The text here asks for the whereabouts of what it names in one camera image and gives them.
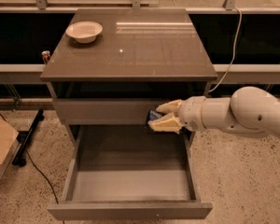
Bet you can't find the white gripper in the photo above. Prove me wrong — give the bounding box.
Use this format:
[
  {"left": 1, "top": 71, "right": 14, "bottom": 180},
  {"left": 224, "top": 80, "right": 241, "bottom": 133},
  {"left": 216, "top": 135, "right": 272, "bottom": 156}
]
[{"left": 149, "top": 96, "right": 205, "bottom": 133}]

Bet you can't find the blue rxbar blueberry wrapper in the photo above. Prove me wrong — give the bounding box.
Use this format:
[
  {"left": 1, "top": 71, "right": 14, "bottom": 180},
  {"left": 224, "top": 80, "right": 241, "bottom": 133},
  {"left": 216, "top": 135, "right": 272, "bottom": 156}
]
[{"left": 146, "top": 110, "right": 164, "bottom": 127}]

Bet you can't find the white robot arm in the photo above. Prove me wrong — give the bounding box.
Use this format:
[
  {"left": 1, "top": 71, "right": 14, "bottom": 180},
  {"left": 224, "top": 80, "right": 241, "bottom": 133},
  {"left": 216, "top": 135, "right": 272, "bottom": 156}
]
[{"left": 147, "top": 87, "right": 280, "bottom": 139}]

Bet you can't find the open grey lower drawer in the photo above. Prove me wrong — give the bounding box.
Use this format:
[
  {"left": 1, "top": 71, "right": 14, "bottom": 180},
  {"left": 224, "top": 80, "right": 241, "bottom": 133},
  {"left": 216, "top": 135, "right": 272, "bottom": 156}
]
[{"left": 48, "top": 125, "right": 213, "bottom": 220}]

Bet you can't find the grey drawer cabinet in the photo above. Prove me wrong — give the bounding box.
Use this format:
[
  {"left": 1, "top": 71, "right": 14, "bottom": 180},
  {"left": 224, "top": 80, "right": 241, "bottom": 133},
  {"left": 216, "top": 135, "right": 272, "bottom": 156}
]
[{"left": 39, "top": 7, "right": 218, "bottom": 144}]

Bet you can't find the closed grey upper drawer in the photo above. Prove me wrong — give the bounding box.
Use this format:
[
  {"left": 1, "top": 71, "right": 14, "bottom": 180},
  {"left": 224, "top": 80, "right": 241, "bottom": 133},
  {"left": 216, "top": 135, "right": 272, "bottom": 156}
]
[{"left": 53, "top": 98, "right": 167, "bottom": 125}]

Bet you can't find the white ceramic bowl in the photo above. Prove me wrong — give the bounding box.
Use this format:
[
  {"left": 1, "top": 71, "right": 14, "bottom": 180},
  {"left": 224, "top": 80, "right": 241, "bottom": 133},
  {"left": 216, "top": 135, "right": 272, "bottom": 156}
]
[{"left": 65, "top": 21, "right": 103, "bottom": 44}]

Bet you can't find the red soda can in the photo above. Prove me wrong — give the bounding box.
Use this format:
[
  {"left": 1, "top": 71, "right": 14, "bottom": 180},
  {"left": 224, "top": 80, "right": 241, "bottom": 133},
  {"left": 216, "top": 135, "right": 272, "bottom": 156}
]
[{"left": 41, "top": 50, "right": 50, "bottom": 64}]

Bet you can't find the black stand leg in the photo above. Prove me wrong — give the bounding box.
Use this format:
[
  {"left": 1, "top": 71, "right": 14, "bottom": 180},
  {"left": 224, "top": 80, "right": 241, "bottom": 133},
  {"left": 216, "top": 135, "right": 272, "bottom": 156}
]
[{"left": 12, "top": 110, "right": 44, "bottom": 167}]

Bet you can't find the cardboard box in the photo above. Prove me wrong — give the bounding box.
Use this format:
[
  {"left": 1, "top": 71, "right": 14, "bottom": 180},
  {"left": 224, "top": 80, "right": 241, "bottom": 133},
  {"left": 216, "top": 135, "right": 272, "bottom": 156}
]
[{"left": 0, "top": 116, "right": 19, "bottom": 180}]

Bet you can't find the white cable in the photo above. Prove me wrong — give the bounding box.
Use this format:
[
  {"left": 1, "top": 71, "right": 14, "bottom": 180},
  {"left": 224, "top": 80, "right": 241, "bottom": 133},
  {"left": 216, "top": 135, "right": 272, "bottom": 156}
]
[{"left": 207, "top": 7, "right": 243, "bottom": 94}]

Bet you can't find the black floor cable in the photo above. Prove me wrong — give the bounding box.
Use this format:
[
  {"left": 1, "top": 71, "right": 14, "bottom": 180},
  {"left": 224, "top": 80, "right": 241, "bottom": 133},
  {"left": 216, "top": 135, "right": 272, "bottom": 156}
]
[{"left": 23, "top": 148, "right": 60, "bottom": 205}]

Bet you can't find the metal window railing frame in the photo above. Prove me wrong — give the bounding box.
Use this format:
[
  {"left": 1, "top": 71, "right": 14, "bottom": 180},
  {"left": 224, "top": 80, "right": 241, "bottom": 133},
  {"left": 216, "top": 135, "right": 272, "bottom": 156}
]
[{"left": 0, "top": 0, "right": 280, "bottom": 84}]

